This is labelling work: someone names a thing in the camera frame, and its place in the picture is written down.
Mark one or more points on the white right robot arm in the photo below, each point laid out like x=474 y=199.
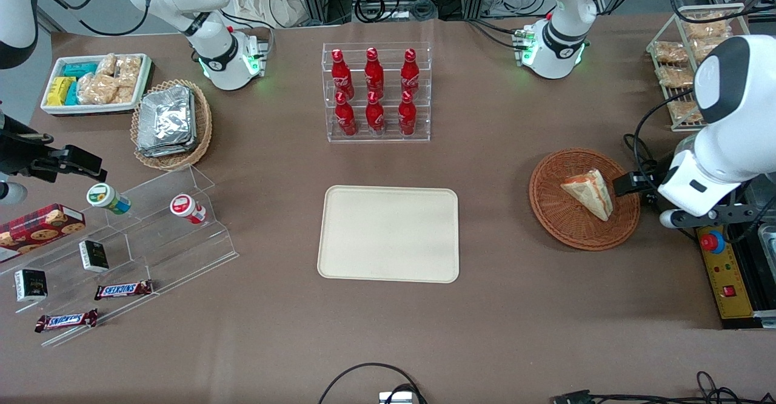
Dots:
x=224 y=58

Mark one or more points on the small grey device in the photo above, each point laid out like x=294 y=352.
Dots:
x=397 y=398

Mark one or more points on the black appliance with yellow panel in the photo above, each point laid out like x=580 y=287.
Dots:
x=736 y=270

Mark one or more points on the triangular sandwich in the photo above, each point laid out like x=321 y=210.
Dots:
x=591 y=193

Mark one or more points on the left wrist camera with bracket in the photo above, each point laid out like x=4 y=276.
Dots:
x=672 y=219

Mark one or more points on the clear plastic container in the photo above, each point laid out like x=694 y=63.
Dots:
x=769 y=243

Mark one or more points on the stacked foil containers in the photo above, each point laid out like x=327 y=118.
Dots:
x=165 y=120

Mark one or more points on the clear bag of rice crackers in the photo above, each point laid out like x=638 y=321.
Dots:
x=106 y=64
x=128 y=70
x=97 y=90

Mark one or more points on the oval light wicker basket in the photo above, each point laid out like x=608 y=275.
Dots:
x=203 y=128

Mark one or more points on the Snickers bar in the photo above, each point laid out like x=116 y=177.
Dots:
x=65 y=320
x=123 y=289

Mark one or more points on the red lid yogurt cup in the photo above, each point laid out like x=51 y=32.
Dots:
x=187 y=208

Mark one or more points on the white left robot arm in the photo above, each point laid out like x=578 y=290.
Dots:
x=558 y=46

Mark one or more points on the clear acrylic bottle rack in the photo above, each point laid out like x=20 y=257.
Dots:
x=424 y=131

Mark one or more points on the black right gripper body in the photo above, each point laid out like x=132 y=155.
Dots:
x=18 y=154

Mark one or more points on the round brown wicker basket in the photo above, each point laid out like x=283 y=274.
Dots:
x=555 y=216

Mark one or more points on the beige plastic tray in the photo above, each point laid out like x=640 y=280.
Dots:
x=388 y=234

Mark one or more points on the red emergency stop button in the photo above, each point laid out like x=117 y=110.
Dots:
x=713 y=241

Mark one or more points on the red cola bottle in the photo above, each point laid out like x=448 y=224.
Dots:
x=374 y=116
x=407 y=116
x=345 y=117
x=341 y=73
x=373 y=71
x=410 y=71

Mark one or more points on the bagged fried snack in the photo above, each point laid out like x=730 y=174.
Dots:
x=706 y=28
x=670 y=52
x=675 y=76
x=685 y=111
x=706 y=49

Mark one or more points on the green lid yogurt cup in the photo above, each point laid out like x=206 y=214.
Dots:
x=108 y=198

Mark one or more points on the white rectangular snack tray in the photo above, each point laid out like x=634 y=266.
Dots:
x=54 y=108

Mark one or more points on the clear acrylic stepped display shelf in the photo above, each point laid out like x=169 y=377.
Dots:
x=151 y=252

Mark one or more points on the red cookie box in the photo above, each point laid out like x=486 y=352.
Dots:
x=36 y=231

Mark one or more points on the small black box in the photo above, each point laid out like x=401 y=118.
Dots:
x=94 y=256
x=30 y=285

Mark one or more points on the yellow snack packet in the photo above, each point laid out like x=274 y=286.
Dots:
x=59 y=90

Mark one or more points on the teal snack packet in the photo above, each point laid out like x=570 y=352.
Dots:
x=72 y=94
x=80 y=69

